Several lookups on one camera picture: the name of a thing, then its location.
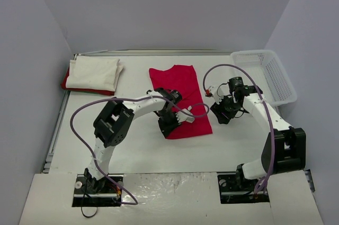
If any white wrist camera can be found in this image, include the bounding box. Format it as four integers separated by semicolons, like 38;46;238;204
205;83;228;104
175;106;195;124

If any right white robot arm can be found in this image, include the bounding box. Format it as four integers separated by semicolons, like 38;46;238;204
206;77;306;190

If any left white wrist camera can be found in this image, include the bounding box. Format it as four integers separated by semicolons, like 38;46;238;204
175;106;195;124

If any thin black cable loop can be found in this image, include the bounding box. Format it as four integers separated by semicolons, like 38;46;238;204
80;203;99;219

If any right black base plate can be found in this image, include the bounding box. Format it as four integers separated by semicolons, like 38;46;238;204
217;172;270;204

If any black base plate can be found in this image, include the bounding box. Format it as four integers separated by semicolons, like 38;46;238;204
72;175;122;208
217;172;270;204

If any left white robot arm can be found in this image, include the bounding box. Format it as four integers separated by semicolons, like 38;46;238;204
84;88;182;192

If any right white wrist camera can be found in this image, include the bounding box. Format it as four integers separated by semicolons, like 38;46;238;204
205;83;228;104

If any white plastic basket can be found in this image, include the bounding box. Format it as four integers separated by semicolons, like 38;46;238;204
230;50;297;106

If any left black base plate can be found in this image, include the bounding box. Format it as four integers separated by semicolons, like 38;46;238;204
72;175;122;208

